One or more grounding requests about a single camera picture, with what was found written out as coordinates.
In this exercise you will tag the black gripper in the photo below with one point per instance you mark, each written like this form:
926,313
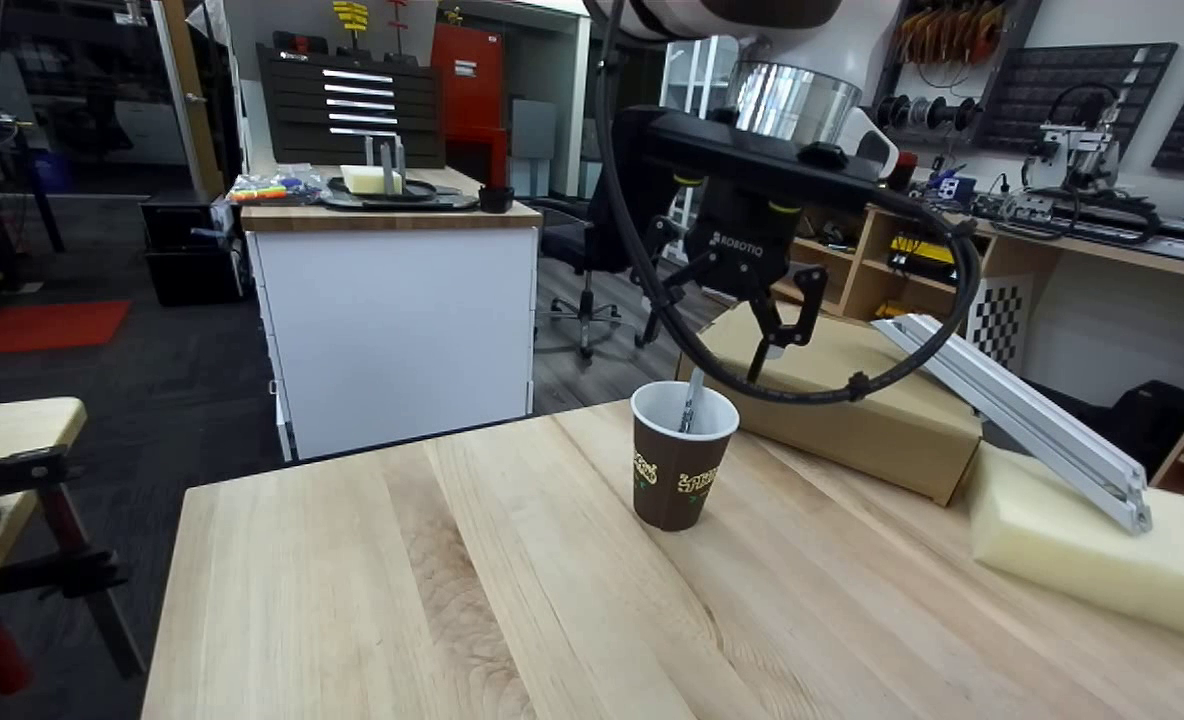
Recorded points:
752,192

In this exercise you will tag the silver pen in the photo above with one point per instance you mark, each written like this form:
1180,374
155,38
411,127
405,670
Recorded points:
689,403

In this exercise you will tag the brown paper coffee cup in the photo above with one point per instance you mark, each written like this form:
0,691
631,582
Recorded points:
670,470

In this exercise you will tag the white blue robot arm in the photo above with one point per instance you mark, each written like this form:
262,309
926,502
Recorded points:
798,133

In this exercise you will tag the cardboard box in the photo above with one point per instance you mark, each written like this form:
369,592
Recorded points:
914,435

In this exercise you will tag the black office chair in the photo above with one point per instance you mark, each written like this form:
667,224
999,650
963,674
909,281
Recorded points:
587,243

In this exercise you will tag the yellow foam block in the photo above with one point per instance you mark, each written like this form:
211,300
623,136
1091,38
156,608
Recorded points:
1029,527

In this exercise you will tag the wooden shelf unit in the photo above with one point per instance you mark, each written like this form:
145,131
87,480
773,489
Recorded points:
1083,316

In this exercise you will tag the red cabinet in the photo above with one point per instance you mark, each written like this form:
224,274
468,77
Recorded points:
468,75

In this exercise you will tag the white workbench in background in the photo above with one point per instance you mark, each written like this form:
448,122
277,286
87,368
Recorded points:
394,326

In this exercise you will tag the aluminium extrusion rail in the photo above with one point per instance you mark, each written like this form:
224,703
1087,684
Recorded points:
1077,453

